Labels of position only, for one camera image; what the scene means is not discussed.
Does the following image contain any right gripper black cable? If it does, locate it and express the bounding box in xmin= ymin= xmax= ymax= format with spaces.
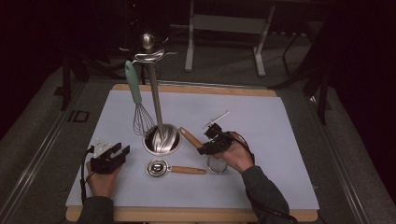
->
xmin=228 ymin=131 xmax=299 ymax=224

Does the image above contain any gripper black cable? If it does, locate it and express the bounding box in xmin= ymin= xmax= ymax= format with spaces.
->
xmin=79 ymin=146 xmax=95 ymax=205
xmin=228 ymin=131 xmax=299 ymax=224

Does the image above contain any person's right hand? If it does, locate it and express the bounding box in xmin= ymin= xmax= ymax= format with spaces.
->
xmin=218 ymin=139 xmax=255 ymax=175

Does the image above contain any small mesh strainer wooden handle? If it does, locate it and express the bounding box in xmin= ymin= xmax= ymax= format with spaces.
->
xmin=178 ymin=126 xmax=231 ymax=175

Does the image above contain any person's left hand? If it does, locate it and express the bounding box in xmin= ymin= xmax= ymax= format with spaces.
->
xmin=85 ymin=161 xmax=121 ymax=199

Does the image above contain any black metal stand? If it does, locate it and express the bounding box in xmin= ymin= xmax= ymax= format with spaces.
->
xmin=303 ymin=18 xmax=333 ymax=126
xmin=60 ymin=50 xmax=125 ymax=112

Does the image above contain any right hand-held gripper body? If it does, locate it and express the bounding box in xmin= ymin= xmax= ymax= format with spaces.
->
xmin=202 ymin=111 xmax=234 ymax=153

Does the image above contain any white metal stand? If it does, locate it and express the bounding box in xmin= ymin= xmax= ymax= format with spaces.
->
xmin=185 ymin=0 xmax=276 ymax=77

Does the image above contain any metal floor rail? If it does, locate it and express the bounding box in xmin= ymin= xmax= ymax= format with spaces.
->
xmin=0 ymin=82 xmax=88 ymax=224
xmin=309 ymin=94 xmax=370 ymax=224

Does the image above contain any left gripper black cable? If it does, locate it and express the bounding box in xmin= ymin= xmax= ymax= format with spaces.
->
xmin=79 ymin=146 xmax=95 ymax=205

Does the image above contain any steel egg separator wooden handle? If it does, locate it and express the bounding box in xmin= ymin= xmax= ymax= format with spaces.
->
xmin=146 ymin=157 xmax=207 ymax=179

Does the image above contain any white table sheet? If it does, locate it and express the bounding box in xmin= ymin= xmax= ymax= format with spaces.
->
xmin=65 ymin=89 xmax=320 ymax=210

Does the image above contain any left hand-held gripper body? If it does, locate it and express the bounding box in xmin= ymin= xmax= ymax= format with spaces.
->
xmin=89 ymin=138 xmax=121 ymax=175

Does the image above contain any steel utensil rack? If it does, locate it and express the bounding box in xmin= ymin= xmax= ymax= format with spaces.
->
xmin=120 ymin=32 xmax=182 ymax=156

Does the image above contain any whisk with mint green handle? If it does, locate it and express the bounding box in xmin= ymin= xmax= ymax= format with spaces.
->
xmin=124 ymin=60 xmax=156 ymax=138

